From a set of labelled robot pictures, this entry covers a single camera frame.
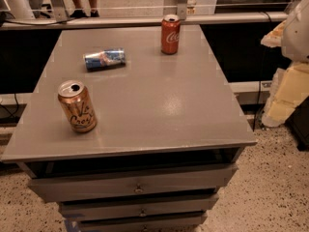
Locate person's legs black shoes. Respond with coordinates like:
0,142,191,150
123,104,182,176
66,0,100,19

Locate orange LaCroix can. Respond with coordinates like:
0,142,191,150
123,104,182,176
58,80,97,132

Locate grey drawer cabinet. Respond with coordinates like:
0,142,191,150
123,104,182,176
0,24,258,232

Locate middle grey drawer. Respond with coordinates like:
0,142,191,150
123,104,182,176
60,193,218,221

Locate bottom grey drawer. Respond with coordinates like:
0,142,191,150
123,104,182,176
78,212,207,232

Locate red Coca-Cola can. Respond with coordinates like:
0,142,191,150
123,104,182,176
161,14,181,54

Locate grey drawer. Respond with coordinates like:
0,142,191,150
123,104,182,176
29,163,238,202
60,193,218,221
78,212,207,232

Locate blue Red Bull can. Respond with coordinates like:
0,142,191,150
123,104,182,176
83,47,126,71

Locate grey metal rail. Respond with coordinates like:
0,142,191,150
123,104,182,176
0,12,288,31

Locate top grey drawer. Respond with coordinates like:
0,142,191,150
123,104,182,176
29,163,238,202

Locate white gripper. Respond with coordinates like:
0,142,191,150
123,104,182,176
261,0,309,128

